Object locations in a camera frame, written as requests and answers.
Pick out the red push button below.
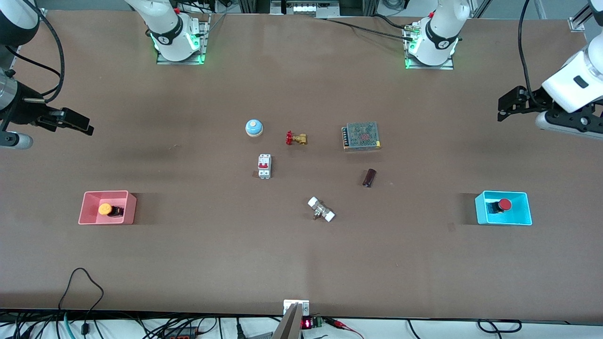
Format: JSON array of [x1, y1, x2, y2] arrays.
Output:
[[487, 198, 513, 214]]

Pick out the pink plastic bin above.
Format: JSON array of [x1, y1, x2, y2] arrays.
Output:
[[78, 190, 137, 226]]

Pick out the cyan plastic bin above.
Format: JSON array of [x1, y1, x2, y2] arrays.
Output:
[[474, 190, 533, 226]]

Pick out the metal mesh power supply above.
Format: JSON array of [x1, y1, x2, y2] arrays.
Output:
[[342, 121, 382, 152]]

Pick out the metal valve white ends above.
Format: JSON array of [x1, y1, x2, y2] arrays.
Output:
[[308, 196, 336, 223]]

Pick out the orange black power strip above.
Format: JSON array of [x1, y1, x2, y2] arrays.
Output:
[[162, 327, 202, 339]]

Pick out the red clip lead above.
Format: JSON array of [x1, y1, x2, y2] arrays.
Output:
[[324, 318, 364, 339]]

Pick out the grey metal bar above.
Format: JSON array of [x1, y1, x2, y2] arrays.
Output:
[[272, 303, 302, 339]]

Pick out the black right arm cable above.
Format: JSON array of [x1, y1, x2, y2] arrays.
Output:
[[5, 0, 65, 103]]

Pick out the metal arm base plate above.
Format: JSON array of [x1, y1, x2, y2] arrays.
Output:
[[156, 13, 210, 65], [404, 26, 455, 71]]

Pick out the black looped cable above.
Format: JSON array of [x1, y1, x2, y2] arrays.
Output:
[[57, 267, 105, 339]]

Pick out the black cable on table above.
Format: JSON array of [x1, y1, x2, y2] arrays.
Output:
[[315, 14, 416, 41]]

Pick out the black coiled cable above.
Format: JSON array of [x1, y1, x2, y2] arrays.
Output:
[[477, 319, 523, 334]]

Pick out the aluminium frame rack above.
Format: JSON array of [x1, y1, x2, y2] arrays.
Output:
[[238, 0, 378, 17]]

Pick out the white metal bracket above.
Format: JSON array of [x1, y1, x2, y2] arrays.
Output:
[[283, 299, 310, 316]]

